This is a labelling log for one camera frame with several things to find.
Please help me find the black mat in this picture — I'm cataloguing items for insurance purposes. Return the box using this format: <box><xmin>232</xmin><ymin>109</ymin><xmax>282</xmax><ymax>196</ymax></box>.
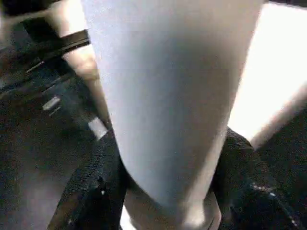
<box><xmin>0</xmin><ymin>0</ymin><xmax>307</xmax><ymax>230</ymax></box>

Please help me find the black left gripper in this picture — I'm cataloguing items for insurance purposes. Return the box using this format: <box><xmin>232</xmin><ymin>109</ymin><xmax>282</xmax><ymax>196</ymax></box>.
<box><xmin>0</xmin><ymin>19</ymin><xmax>112</xmax><ymax>142</ymax></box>

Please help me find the white plastic table top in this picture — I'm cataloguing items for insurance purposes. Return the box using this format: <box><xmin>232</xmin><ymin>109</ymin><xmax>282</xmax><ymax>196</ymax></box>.
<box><xmin>55</xmin><ymin>0</ymin><xmax>307</xmax><ymax>230</ymax></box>

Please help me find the white plastic table leg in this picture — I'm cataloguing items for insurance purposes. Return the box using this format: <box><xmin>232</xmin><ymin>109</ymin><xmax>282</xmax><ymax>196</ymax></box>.
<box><xmin>81</xmin><ymin>0</ymin><xmax>263</xmax><ymax>230</ymax></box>

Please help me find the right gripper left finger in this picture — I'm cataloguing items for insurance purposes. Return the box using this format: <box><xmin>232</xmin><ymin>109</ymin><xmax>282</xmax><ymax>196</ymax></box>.
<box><xmin>54</xmin><ymin>130</ymin><xmax>128</xmax><ymax>230</ymax></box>

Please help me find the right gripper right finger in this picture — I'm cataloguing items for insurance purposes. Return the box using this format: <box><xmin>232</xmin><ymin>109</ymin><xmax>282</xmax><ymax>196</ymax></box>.
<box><xmin>211</xmin><ymin>126</ymin><xmax>307</xmax><ymax>230</ymax></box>

